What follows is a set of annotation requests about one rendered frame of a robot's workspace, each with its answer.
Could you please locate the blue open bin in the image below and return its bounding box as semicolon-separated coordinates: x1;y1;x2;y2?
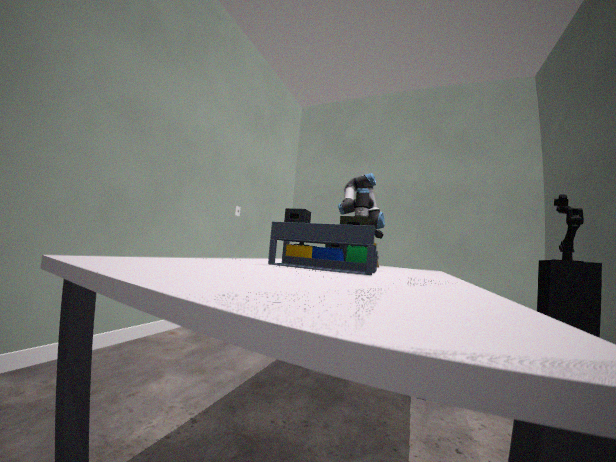
312;247;344;261

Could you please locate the yellow open bin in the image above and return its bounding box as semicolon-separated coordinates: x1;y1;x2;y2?
286;245;312;258

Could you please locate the green bin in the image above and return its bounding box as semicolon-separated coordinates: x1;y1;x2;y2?
346;246;367;263

